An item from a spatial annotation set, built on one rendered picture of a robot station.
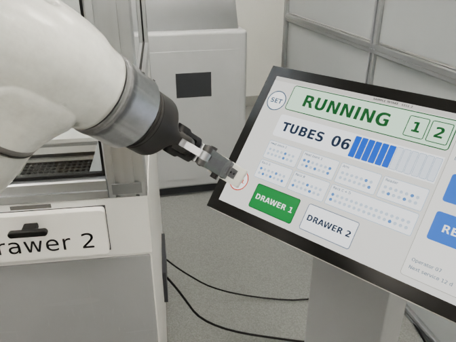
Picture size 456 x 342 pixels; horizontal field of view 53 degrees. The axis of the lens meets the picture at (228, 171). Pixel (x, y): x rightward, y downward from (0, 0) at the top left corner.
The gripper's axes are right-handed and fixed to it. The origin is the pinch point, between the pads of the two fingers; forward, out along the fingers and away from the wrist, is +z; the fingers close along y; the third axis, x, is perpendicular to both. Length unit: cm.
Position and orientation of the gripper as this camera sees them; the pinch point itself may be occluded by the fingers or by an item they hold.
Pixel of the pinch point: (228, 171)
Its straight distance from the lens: 66.9
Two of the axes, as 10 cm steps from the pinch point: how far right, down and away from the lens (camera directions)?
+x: -5.1, 8.6, -0.1
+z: 5.2, 3.2, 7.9
